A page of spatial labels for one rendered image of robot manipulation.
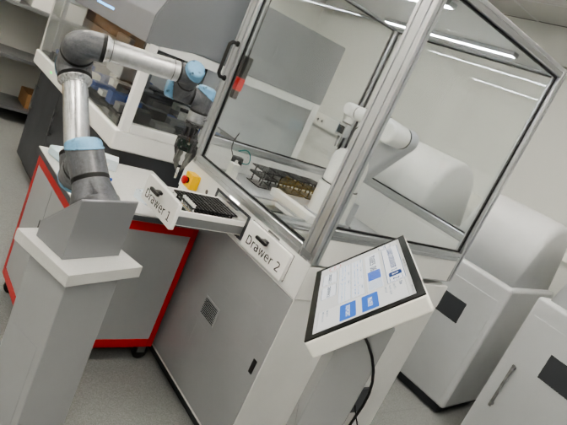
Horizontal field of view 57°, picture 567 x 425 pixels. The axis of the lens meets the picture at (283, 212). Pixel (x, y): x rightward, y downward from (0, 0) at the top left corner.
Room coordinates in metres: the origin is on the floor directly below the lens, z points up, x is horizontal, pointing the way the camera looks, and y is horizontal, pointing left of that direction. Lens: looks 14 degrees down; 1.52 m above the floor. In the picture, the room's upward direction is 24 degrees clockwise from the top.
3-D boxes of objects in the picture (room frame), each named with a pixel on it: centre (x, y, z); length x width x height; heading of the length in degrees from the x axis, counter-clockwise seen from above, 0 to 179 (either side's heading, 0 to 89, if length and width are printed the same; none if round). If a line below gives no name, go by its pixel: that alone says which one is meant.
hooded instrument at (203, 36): (3.66, 1.14, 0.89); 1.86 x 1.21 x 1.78; 43
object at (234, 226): (2.08, 0.30, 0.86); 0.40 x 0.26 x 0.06; 133
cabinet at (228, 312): (2.45, -0.16, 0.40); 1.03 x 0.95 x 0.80; 43
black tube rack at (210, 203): (2.07, 0.31, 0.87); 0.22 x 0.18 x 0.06; 133
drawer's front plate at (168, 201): (1.93, 0.45, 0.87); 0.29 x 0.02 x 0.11; 43
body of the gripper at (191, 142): (2.09, 0.48, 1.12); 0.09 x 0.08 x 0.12; 1
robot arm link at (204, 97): (2.10, 0.48, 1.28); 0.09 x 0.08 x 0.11; 118
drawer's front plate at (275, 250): (1.92, 0.00, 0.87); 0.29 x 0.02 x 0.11; 43
